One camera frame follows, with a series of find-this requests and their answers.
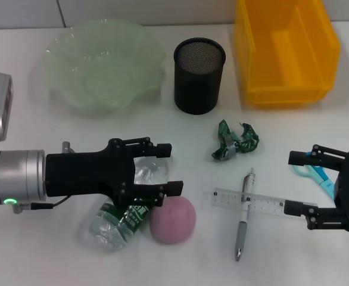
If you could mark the clear green label water bottle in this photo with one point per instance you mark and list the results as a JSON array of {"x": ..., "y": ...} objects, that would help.
[{"x": 109, "y": 226}]

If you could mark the green plastic wrapper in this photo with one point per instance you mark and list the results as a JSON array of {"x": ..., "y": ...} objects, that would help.
[{"x": 237, "y": 146}]

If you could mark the light blue scissors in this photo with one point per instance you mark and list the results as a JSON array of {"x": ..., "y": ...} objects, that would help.
[{"x": 326, "y": 181}]

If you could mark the silver grey ballpoint pen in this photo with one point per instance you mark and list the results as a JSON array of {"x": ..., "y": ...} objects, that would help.
[{"x": 242, "y": 232}]

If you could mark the yellow plastic bin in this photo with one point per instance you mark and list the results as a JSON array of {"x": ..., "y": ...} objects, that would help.
[{"x": 281, "y": 59}]

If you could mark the black mesh pen holder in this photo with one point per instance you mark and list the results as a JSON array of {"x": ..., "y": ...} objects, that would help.
[{"x": 198, "y": 83}]

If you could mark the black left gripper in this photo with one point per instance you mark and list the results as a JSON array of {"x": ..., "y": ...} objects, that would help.
[{"x": 79, "y": 172}]

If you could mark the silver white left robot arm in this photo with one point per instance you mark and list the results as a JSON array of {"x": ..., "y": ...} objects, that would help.
[{"x": 19, "y": 175}]

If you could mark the pink peach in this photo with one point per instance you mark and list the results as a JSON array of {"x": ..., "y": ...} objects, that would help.
[{"x": 173, "y": 222}]

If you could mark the clear plastic ruler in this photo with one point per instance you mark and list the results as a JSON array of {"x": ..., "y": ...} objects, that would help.
[{"x": 266, "y": 204}]

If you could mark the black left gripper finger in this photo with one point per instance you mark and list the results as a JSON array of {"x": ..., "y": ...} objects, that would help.
[{"x": 174, "y": 188}]

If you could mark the green glass fruit plate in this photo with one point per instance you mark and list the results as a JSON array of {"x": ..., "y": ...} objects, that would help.
[{"x": 103, "y": 74}]

